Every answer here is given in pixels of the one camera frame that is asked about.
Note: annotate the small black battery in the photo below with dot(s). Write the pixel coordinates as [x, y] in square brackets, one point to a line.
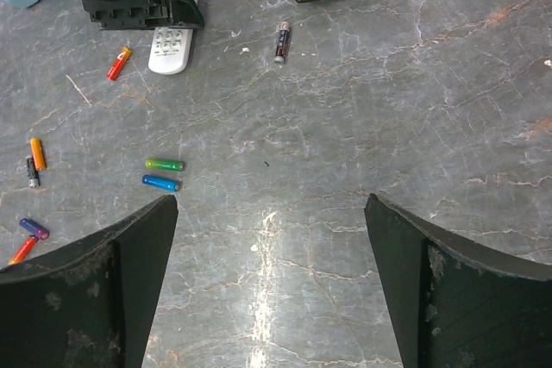
[33, 175]

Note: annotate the white remote control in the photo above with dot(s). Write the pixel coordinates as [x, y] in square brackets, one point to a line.
[170, 50]

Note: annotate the blue battery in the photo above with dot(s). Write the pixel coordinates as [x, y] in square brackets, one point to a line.
[161, 183]

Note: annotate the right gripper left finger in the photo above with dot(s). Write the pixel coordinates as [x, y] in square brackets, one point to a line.
[90, 303]

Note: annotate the orange red battery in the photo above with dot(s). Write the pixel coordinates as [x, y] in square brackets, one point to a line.
[23, 251]

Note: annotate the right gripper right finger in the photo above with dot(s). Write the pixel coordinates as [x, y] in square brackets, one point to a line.
[454, 302]

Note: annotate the purple battery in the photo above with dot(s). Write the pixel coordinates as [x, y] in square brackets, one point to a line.
[36, 229]

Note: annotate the green battery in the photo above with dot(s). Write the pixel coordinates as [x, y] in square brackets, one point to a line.
[165, 164]

